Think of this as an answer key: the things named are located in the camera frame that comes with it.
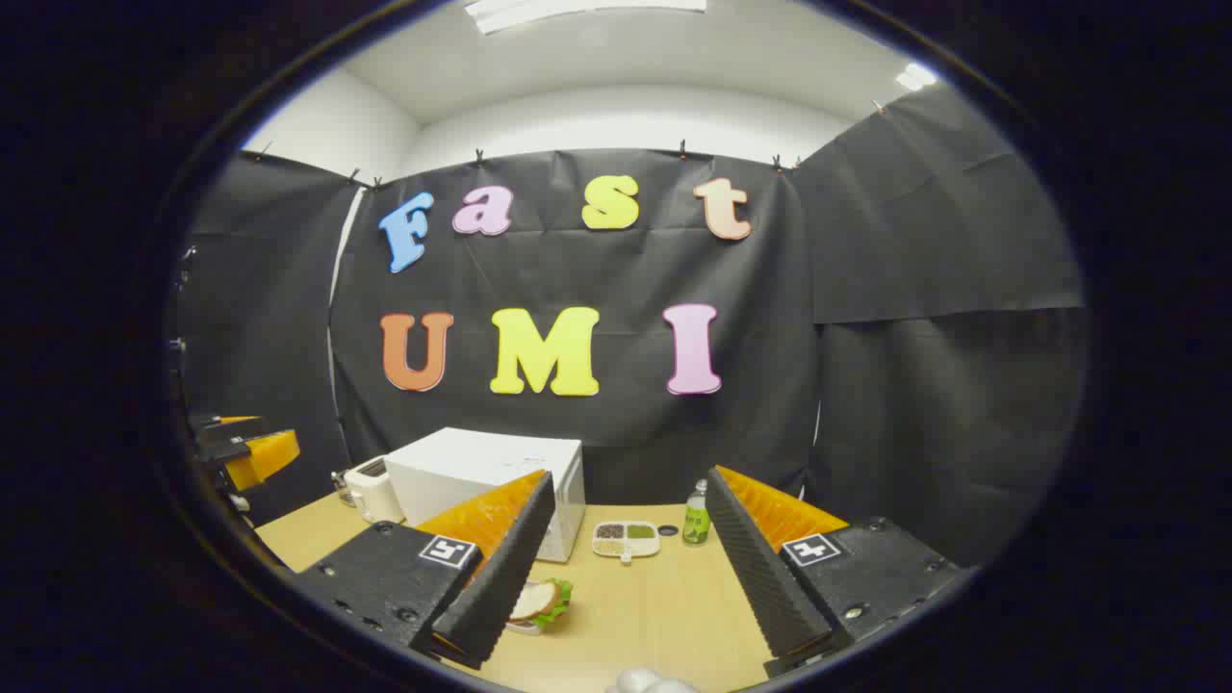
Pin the white microwave oven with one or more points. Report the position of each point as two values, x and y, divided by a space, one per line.
462 472

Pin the ceiling light panel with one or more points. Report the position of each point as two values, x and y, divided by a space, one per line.
577 10
916 77

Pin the green drink bottle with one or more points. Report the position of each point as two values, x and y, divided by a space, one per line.
696 525

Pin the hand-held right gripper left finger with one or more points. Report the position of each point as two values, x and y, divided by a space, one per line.
500 577

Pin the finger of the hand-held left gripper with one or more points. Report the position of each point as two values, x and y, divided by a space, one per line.
231 429
269 454

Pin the sandwich with lettuce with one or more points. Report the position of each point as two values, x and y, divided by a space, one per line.
534 599

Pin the white toaster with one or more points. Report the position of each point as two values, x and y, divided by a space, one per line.
371 491

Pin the black backdrop cloth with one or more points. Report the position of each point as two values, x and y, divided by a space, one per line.
597 260

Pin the white rectangular tray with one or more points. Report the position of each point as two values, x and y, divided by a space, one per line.
525 628

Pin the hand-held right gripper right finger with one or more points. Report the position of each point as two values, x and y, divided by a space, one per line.
760 577

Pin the white divided dish of beans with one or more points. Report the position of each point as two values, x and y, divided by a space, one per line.
626 551

